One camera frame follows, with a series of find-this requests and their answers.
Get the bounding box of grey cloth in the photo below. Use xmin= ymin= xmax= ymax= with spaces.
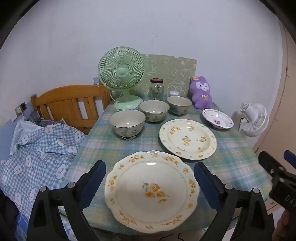
xmin=27 ymin=111 xmax=55 ymax=127

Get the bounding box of blue checked bear blanket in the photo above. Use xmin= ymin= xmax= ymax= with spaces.
xmin=0 ymin=117 xmax=87 ymax=241

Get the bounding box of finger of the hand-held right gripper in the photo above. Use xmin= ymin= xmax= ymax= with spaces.
xmin=284 ymin=150 xmax=296 ymax=168
xmin=258 ymin=151 xmax=285 ymax=177

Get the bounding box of glass jar with dark lid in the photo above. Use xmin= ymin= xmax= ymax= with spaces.
xmin=149 ymin=78 xmax=164 ymax=101

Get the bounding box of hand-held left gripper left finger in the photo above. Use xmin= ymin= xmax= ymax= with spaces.
xmin=27 ymin=160 xmax=107 ymax=241

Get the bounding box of wall socket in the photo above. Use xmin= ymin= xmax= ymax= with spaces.
xmin=15 ymin=101 xmax=27 ymax=115

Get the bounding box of cream ceramic bowl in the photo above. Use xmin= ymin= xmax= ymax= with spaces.
xmin=109 ymin=110 xmax=146 ymax=140
xmin=139 ymin=100 xmax=170 ymax=123
xmin=166 ymin=96 xmax=193 ymax=116

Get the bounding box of round yellow flower plate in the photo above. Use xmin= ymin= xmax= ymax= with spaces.
xmin=159 ymin=119 xmax=218 ymax=160

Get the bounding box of beige door frame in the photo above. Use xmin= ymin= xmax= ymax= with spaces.
xmin=253 ymin=21 xmax=296 ymax=158

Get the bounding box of green patterned board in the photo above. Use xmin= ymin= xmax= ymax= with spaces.
xmin=141 ymin=54 xmax=198 ymax=98

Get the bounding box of wooden bed headboard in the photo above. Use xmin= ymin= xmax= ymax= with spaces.
xmin=31 ymin=84 xmax=112 ymax=135

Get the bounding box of small purple flower plate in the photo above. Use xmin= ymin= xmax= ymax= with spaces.
xmin=202 ymin=108 xmax=234 ymax=129

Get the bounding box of purple plush rabbit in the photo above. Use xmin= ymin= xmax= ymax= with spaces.
xmin=189 ymin=75 xmax=213 ymax=109

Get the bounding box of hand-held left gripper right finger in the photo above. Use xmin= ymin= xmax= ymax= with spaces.
xmin=194 ymin=162 xmax=275 ymax=241

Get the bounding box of white clip fan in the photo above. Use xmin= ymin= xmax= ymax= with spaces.
xmin=238 ymin=101 xmax=270 ymax=137

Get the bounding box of scalloped yellow flower plate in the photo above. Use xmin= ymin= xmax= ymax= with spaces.
xmin=105 ymin=151 xmax=200 ymax=233

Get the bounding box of green desk fan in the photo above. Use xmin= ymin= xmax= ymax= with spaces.
xmin=98 ymin=47 xmax=146 ymax=112

